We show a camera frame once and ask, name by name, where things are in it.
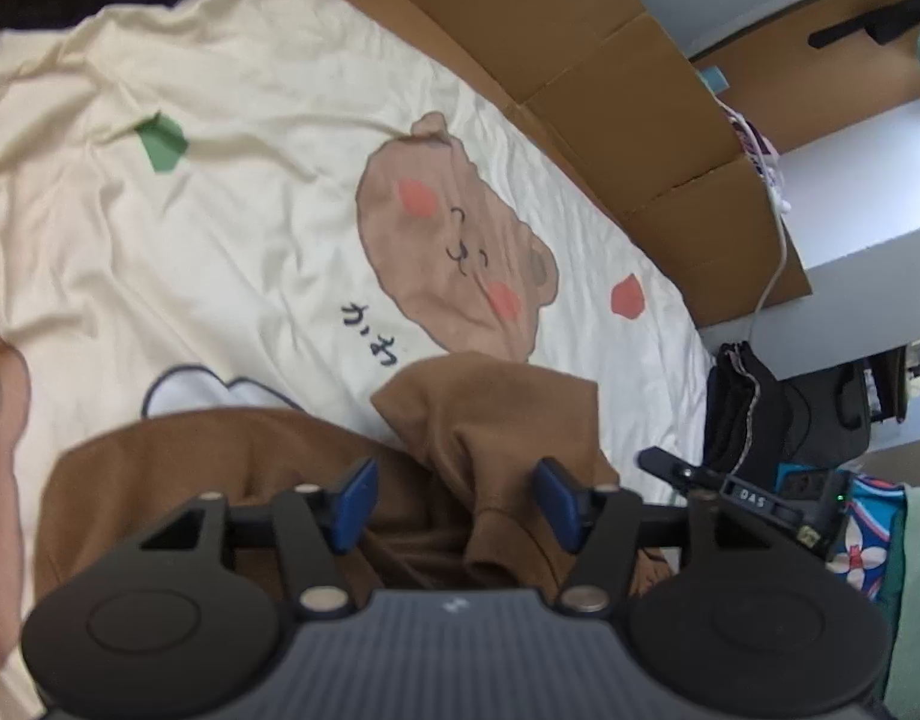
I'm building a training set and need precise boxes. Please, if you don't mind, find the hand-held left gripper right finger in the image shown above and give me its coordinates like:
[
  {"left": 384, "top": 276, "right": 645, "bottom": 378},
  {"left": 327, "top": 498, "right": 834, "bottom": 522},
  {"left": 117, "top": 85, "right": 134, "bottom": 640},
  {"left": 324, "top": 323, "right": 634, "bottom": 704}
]
[{"left": 533, "top": 456, "right": 738, "bottom": 616}]

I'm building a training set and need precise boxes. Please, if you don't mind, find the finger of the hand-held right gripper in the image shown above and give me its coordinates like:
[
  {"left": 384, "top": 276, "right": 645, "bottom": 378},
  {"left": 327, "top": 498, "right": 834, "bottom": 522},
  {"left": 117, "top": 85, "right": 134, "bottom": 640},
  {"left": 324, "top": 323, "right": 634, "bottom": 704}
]
[{"left": 636, "top": 446, "right": 727, "bottom": 500}]

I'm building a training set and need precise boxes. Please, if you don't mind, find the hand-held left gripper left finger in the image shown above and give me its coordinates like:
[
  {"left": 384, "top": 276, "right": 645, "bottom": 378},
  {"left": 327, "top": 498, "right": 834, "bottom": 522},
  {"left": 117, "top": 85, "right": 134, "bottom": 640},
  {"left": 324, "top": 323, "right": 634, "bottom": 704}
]
[{"left": 137, "top": 456, "right": 382, "bottom": 620}]

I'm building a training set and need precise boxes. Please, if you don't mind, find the brown printed t-shirt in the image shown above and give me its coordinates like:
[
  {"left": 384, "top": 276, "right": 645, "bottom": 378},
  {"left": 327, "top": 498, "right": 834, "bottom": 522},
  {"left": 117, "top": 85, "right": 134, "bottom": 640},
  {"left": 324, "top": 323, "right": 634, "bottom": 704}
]
[{"left": 35, "top": 351, "right": 675, "bottom": 616}]

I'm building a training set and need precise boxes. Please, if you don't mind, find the folded black clothes stack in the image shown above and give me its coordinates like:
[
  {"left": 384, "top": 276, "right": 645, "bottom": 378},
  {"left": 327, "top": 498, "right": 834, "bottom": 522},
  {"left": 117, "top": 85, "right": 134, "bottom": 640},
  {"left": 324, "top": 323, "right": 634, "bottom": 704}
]
[{"left": 703, "top": 341, "right": 806, "bottom": 477}]

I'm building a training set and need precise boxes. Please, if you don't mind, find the blue floral bag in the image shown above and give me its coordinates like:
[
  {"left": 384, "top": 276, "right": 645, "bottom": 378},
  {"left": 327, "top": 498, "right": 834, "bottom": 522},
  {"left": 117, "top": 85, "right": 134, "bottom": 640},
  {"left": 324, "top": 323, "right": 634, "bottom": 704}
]
[{"left": 775, "top": 461, "right": 911, "bottom": 601}]

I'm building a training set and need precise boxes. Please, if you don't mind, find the dark grey bag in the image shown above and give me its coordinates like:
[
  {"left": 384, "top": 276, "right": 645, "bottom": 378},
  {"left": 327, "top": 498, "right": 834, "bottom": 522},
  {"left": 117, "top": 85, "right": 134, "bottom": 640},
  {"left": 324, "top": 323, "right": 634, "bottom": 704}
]
[{"left": 786, "top": 349, "right": 915, "bottom": 458}]

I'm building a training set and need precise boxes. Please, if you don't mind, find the cream bear print bedsheet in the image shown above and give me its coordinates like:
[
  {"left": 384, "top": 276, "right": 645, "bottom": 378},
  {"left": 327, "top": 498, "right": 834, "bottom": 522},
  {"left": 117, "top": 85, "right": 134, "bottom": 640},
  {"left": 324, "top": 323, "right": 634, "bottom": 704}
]
[{"left": 0, "top": 0, "right": 720, "bottom": 720}]

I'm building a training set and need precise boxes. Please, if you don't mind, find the pink white packet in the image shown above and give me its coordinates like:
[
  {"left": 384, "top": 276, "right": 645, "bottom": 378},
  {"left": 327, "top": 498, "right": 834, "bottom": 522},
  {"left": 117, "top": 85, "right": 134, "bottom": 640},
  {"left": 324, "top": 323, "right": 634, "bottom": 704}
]
[{"left": 730, "top": 112, "right": 795, "bottom": 215}]

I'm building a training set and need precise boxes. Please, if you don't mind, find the flattened brown cardboard box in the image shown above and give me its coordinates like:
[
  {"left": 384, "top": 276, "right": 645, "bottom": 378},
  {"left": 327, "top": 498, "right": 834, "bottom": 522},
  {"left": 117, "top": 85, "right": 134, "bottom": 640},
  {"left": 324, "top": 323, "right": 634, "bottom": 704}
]
[{"left": 332, "top": 0, "right": 813, "bottom": 327}]

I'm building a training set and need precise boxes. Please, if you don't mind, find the white cable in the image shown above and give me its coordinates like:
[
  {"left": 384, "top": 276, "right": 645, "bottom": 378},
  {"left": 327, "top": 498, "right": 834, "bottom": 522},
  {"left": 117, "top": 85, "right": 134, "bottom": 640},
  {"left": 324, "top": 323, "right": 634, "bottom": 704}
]
[{"left": 718, "top": 94, "right": 795, "bottom": 346}]

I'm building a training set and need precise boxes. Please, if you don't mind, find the brown cardboard wall panel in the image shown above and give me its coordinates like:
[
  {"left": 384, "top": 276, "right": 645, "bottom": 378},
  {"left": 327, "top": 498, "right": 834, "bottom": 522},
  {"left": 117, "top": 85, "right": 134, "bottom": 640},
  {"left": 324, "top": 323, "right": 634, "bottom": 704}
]
[{"left": 692, "top": 0, "right": 920, "bottom": 155}]

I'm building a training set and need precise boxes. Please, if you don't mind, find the hanging black strap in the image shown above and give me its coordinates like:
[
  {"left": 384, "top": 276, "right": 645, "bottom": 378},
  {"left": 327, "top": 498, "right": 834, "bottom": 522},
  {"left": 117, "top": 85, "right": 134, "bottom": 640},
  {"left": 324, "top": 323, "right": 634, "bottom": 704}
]
[{"left": 808, "top": 4, "right": 920, "bottom": 50}]

